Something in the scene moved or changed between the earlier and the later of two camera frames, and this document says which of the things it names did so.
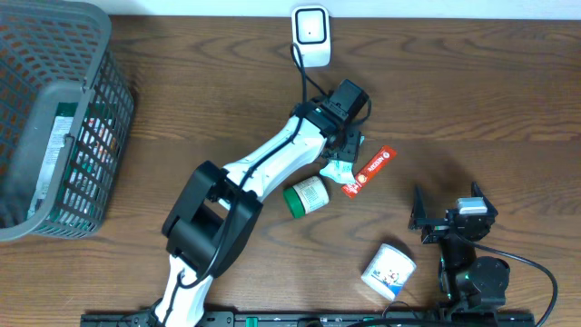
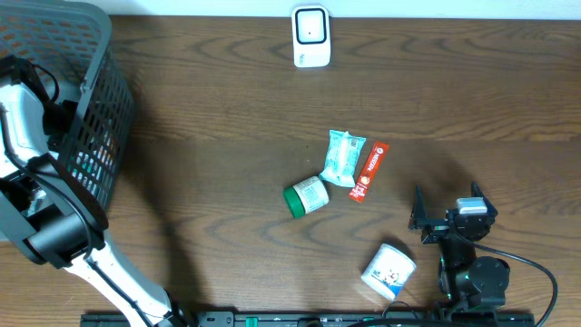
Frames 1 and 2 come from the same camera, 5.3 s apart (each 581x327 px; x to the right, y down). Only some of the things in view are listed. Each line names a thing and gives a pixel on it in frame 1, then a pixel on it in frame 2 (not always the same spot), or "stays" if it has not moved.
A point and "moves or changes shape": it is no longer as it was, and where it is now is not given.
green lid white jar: (306, 196) stays
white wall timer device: (311, 31) stays
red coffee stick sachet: (384, 157) moves or changes shape
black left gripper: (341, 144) to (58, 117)
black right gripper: (437, 228) stays
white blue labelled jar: (388, 270) stays
